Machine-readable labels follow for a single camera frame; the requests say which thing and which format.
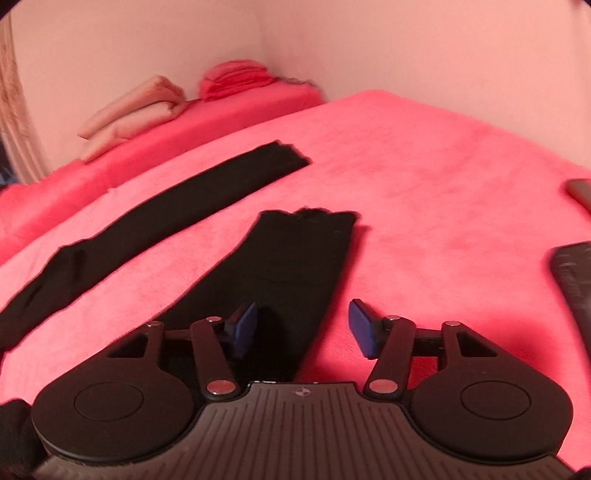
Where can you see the black remote control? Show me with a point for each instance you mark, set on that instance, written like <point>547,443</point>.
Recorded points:
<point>570,268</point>

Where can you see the red folded blanket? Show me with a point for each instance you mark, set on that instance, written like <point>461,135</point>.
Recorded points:
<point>233,77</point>

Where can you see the red far bed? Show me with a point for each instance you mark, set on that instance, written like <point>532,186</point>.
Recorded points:
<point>30,211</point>

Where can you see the dark object at edge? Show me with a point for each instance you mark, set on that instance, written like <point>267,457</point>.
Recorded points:
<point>580,191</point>

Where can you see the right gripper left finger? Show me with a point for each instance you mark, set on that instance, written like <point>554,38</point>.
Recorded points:
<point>140,394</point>

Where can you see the pink near bed blanket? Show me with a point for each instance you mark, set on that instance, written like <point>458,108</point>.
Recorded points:
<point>456,223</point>

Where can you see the beige folded quilt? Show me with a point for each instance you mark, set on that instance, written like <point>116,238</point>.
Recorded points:
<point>152,103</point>

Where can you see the black pants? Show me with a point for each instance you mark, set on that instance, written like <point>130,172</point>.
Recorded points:
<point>289,265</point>

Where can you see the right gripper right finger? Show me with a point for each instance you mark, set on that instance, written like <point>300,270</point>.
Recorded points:
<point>463,393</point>

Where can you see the beige patterned curtain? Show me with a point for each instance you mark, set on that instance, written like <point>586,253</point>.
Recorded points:
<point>18,133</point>

